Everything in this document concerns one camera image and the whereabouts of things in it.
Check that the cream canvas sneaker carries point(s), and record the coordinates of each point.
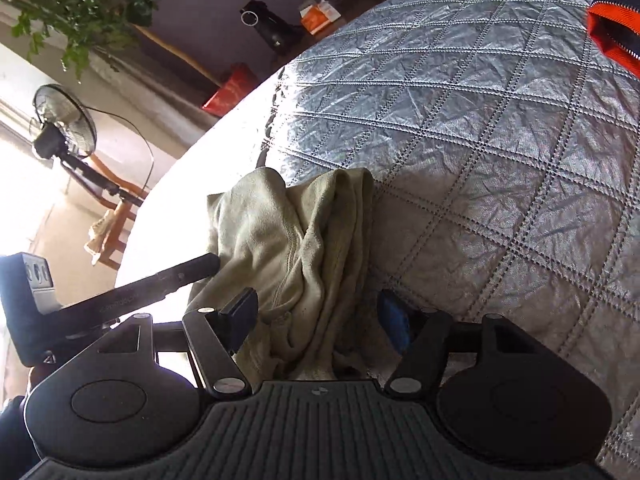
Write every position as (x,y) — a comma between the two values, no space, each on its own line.
(102,232)

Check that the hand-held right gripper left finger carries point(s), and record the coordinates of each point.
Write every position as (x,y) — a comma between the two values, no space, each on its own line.
(242,315)

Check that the green indoor plant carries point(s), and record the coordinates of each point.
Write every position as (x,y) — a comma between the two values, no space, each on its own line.
(85,5)

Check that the wooden chair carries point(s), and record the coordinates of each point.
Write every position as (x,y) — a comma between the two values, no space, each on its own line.
(117,255)

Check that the dark cloth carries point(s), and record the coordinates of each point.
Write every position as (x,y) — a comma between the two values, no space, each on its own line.
(10,435)

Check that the beige sweatshirt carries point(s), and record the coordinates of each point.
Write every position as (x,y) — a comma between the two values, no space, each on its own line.
(280,250)

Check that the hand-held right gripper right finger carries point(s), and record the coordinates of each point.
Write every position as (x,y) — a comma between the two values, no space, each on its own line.
(395,320)

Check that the red plant pot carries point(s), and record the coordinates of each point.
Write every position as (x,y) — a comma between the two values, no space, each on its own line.
(230,92)

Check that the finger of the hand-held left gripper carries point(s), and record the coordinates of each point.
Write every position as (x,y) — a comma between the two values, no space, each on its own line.
(140,295)

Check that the silver quilted bedspread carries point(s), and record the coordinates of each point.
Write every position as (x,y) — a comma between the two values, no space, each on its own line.
(475,135)

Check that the orange tissue box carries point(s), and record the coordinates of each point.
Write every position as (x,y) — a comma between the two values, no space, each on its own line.
(317,17)

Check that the black standing fan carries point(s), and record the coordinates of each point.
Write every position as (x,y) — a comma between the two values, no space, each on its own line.
(65,115)

